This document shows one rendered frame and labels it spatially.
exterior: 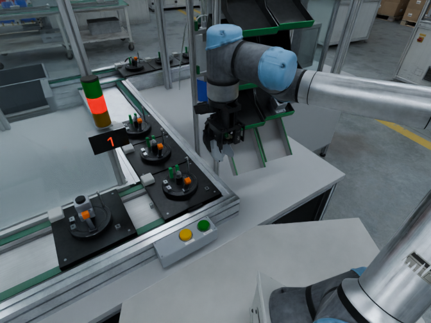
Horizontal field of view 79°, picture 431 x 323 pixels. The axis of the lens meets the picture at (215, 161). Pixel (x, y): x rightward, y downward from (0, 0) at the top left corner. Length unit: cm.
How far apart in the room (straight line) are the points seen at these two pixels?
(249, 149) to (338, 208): 149
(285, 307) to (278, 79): 48
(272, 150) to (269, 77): 68
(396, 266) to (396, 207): 224
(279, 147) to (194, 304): 70
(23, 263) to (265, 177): 98
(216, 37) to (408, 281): 51
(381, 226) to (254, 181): 147
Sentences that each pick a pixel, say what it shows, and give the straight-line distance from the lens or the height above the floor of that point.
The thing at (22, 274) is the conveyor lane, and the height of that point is 92.
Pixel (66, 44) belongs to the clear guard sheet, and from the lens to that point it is 88.
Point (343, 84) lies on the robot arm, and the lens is 61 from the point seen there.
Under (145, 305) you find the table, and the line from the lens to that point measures 94.
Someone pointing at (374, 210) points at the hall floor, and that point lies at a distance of 258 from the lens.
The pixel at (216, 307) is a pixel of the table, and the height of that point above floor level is 86.
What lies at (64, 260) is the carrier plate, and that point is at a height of 97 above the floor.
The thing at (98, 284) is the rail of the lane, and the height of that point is 88.
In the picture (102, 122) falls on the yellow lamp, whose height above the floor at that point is 128.
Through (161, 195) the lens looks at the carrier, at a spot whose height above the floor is 97.
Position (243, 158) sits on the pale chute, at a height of 103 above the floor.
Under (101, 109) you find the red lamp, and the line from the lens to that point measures 89.
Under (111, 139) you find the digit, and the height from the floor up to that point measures 121.
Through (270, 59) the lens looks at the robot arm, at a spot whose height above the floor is 155.
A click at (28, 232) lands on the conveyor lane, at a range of 114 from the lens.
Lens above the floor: 172
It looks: 40 degrees down
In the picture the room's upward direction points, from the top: straight up
